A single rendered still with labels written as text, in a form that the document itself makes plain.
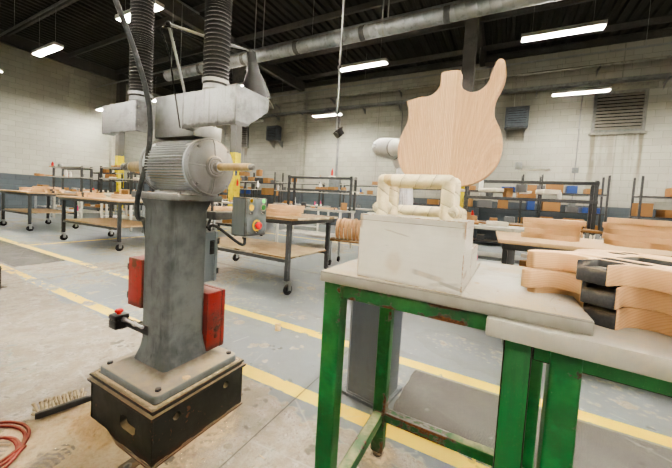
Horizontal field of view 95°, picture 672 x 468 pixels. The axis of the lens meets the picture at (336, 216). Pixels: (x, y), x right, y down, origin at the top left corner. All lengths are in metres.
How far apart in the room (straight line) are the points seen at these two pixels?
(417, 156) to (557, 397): 0.79
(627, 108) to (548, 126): 1.90
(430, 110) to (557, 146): 11.10
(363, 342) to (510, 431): 1.11
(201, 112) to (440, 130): 0.90
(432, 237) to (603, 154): 11.67
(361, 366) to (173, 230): 1.23
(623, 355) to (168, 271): 1.53
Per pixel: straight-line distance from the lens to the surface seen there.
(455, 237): 0.77
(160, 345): 1.76
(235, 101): 1.23
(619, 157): 12.44
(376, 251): 0.83
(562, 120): 12.40
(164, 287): 1.65
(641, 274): 0.91
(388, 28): 6.41
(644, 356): 0.80
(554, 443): 0.91
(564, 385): 0.85
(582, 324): 0.80
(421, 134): 1.20
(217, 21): 1.49
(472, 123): 1.17
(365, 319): 1.83
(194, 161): 1.45
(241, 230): 1.65
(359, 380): 2.00
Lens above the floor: 1.13
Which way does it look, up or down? 3 degrees down
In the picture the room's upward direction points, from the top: 3 degrees clockwise
